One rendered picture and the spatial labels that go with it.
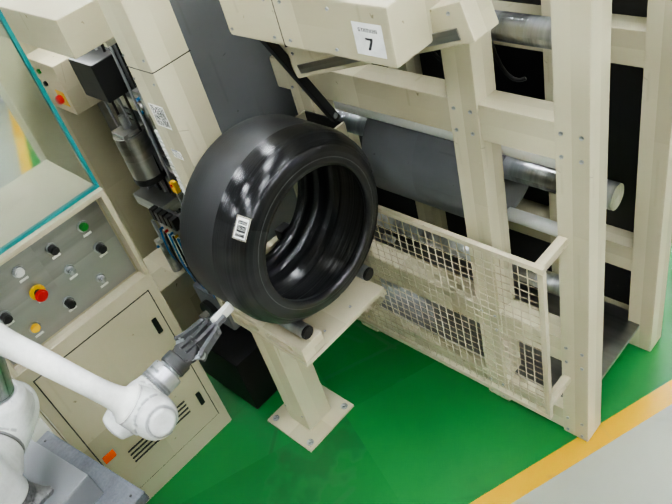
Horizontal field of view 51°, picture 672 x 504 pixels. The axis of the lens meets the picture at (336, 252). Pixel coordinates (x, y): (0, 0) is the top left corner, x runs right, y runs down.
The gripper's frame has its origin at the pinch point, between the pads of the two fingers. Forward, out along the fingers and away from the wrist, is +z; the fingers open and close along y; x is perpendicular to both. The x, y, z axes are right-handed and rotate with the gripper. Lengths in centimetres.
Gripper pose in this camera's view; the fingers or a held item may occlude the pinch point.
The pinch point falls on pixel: (222, 314)
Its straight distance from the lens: 196.5
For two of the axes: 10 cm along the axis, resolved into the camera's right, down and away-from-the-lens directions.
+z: 6.3, -6.9, 3.6
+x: 3.1, 6.4, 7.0
